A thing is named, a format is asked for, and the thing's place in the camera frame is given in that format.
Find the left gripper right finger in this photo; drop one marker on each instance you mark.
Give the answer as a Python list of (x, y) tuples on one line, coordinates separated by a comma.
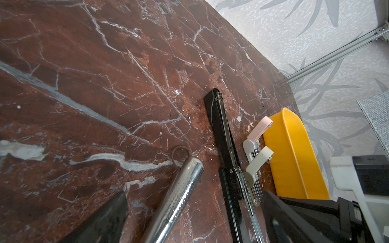
[(290, 223)]

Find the yellow plastic tray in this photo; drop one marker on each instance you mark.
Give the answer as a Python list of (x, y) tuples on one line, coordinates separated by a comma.
[(294, 166)]

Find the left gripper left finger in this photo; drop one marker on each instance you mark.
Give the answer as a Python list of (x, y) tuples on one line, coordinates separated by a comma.
[(105, 225)]

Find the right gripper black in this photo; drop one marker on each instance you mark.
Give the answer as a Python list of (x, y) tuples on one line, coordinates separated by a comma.
[(340, 221)]

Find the pink mini stapler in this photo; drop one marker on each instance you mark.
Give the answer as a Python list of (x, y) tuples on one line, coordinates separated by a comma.
[(251, 145)]

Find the white wire mesh basket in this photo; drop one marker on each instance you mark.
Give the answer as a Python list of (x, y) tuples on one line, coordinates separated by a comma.
[(376, 110)]

